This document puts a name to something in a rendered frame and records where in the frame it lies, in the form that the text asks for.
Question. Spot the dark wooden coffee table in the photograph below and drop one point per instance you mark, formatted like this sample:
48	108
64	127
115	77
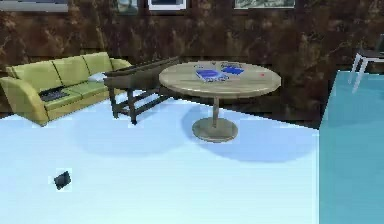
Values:
140	75

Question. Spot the white framed picture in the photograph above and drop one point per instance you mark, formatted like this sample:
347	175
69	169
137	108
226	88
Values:
167	4

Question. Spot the dark framed picture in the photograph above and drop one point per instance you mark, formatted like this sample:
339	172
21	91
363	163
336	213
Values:
127	5

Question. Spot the wide landscape framed picture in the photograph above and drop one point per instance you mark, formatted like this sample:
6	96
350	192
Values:
264	3

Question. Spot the black laptop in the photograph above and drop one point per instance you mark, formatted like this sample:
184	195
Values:
52	94

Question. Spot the small black flat object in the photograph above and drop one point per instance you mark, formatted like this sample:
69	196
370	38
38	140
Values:
62	180

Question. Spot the green sofa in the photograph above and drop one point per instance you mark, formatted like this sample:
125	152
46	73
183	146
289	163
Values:
33	78

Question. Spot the white legged chair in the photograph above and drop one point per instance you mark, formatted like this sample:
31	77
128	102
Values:
365	56

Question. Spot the grey framed picture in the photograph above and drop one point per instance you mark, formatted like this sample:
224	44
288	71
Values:
33	5

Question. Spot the round wooden pedestal table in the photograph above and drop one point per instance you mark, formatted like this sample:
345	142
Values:
218	83

